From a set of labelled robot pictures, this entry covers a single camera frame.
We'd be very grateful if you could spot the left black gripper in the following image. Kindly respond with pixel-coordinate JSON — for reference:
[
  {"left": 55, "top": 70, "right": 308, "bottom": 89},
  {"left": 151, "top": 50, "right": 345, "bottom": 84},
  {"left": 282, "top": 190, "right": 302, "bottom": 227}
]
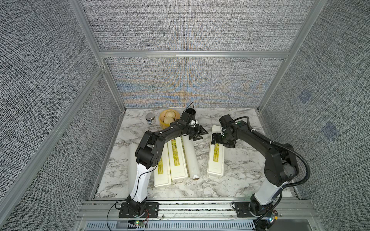
[{"left": 185, "top": 124, "right": 209, "bottom": 141}]

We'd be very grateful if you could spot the white wrap dispenser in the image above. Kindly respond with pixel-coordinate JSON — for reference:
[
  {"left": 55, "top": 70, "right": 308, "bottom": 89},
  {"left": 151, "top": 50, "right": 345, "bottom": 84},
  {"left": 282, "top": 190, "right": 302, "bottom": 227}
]
[
  {"left": 167, "top": 137, "right": 188, "bottom": 181},
  {"left": 154, "top": 144, "right": 172, "bottom": 188},
  {"left": 207, "top": 125, "right": 225, "bottom": 177}
]

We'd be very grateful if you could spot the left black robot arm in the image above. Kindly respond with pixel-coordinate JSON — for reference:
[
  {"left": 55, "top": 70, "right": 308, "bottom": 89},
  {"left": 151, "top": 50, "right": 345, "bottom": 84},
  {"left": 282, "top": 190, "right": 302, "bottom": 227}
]
[{"left": 126, "top": 120, "right": 208, "bottom": 215}]

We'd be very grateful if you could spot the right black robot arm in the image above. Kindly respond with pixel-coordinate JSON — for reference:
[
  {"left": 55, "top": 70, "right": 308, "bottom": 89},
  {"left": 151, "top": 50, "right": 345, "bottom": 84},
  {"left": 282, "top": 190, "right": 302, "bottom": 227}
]
[{"left": 212, "top": 115, "right": 311, "bottom": 218}]

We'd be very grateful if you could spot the left white plastic wrap roll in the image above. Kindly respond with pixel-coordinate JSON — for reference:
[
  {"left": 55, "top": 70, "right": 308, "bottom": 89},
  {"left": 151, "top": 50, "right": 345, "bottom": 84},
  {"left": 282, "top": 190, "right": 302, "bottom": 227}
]
[{"left": 127, "top": 143, "right": 139, "bottom": 195}]

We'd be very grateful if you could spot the black cup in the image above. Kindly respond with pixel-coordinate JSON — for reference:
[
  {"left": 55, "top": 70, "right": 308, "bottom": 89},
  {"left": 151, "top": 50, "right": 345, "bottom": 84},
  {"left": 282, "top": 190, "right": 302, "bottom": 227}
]
[{"left": 185, "top": 108, "right": 196, "bottom": 116}]

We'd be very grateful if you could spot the yellow bowl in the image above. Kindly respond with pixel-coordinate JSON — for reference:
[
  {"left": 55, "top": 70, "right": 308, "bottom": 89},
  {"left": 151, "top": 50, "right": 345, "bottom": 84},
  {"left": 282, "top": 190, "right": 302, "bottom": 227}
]
[{"left": 159, "top": 109, "right": 180, "bottom": 129}]

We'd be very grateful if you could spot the small silver lidded jar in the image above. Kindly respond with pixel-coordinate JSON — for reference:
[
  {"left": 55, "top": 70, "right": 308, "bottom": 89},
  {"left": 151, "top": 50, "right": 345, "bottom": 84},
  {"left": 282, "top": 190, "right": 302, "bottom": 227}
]
[{"left": 145, "top": 113, "right": 156, "bottom": 125}]

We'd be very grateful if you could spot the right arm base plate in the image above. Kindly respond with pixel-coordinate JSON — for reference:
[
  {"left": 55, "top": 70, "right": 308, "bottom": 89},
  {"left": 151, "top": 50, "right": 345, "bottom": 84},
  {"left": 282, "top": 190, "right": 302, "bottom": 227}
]
[{"left": 231, "top": 201, "right": 274, "bottom": 218}]

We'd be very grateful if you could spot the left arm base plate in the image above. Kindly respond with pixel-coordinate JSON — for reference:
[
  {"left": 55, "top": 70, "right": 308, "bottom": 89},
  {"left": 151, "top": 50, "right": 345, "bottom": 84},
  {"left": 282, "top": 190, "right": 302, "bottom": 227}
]
[{"left": 118, "top": 202, "right": 160, "bottom": 218}]

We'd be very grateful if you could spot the aluminium front rail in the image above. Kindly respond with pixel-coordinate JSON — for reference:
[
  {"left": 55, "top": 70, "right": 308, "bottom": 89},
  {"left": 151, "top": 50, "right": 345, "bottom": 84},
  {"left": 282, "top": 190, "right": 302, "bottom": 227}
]
[{"left": 73, "top": 198, "right": 324, "bottom": 231}]

